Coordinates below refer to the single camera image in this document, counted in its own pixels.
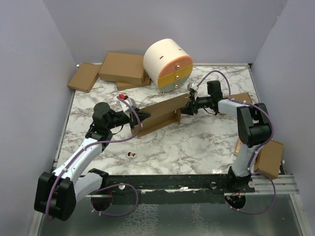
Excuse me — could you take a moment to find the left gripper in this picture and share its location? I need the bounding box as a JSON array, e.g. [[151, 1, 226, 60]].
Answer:
[[107, 107, 151, 130]]

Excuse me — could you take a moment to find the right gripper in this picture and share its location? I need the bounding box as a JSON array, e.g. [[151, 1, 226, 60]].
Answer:
[[179, 92, 212, 116]]

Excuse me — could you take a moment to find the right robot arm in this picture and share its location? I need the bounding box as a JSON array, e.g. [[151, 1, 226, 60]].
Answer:
[[181, 81, 272, 192]]

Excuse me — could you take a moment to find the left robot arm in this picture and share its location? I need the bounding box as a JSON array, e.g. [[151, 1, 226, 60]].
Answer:
[[34, 98, 151, 221]]

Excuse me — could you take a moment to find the cardboard box under large box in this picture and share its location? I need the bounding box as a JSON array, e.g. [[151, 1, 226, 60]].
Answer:
[[116, 77, 151, 91]]

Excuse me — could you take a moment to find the large folded cardboard box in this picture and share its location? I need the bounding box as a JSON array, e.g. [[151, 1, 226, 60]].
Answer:
[[98, 52, 145, 85]]

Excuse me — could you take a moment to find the small folded cardboard box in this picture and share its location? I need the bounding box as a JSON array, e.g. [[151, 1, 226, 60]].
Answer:
[[230, 93, 252, 104]]

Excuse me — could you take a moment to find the cardboard box under book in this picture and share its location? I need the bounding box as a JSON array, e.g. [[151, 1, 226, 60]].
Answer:
[[253, 140, 284, 179]]

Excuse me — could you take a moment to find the small cartoon sticker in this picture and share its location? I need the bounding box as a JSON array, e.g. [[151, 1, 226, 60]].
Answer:
[[127, 152, 137, 157]]

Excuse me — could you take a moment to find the round cream drawer cabinet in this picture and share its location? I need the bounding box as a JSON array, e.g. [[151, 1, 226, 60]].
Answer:
[[143, 38, 193, 92]]

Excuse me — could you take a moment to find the orange paperback book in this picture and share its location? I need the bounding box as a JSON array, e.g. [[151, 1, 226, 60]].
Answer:
[[234, 140, 241, 156]]

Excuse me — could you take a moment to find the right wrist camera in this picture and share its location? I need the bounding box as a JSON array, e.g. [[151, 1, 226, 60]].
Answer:
[[187, 82, 199, 94]]

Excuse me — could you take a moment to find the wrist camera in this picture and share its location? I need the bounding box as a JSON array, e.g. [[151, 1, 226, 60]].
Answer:
[[118, 94, 136, 115], [187, 82, 199, 94]]

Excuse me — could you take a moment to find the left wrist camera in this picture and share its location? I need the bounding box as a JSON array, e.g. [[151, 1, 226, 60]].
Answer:
[[118, 94, 136, 115]]

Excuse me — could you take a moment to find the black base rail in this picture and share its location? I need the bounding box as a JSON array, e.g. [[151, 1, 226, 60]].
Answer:
[[81, 174, 256, 205]]

